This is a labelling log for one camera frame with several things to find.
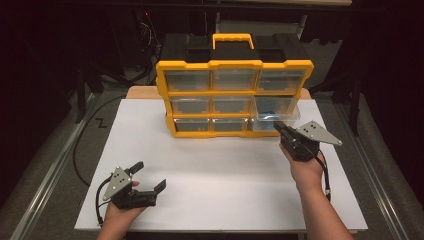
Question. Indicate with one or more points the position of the metal floor rail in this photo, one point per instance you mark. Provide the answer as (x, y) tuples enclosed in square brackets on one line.
[(50, 180), (370, 173)]

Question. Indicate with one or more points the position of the light grey background box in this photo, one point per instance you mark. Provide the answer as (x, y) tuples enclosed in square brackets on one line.
[(260, 27)]

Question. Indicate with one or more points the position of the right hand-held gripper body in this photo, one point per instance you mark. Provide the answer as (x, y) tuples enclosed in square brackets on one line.
[(316, 133)]

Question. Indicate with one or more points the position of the clear plastic organizer drawer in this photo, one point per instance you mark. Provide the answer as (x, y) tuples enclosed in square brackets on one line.
[(286, 113)]

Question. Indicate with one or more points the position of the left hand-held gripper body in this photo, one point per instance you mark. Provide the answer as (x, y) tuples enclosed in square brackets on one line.
[(116, 185)]

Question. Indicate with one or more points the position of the grid of clear drawers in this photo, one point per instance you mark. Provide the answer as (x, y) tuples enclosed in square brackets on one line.
[(188, 80)]

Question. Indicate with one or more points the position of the person's left hand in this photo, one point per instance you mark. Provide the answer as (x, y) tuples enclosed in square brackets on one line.
[(117, 218)]

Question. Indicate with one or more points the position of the person's right hand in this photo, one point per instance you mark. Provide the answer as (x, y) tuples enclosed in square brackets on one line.
[(306, 175)]

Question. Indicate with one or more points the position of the yellow and black organizer cabinet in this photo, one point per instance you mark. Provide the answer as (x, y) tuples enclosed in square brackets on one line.
[(233, 50)]

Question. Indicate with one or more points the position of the black metal stand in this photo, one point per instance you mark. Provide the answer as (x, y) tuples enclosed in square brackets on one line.
[(81, 96), (356, 106)]

